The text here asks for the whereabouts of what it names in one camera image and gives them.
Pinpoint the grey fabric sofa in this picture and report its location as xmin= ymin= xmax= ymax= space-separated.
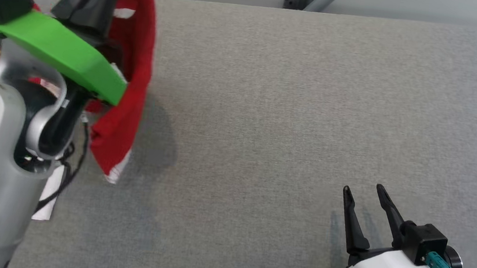
xmin=6 ymin=0 xmax=477 ymax=268

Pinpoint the red shorts white trim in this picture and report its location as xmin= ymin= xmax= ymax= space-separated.
xmin=54 ymin=0 xmax=163 ymax=187

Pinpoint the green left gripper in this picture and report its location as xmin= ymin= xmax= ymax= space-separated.
xmin=0 ymin=0 xmax=137 ymax=107

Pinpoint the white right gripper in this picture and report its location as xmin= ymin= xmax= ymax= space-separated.
xmin=333 ymin=179 xmax=441 ymax=268

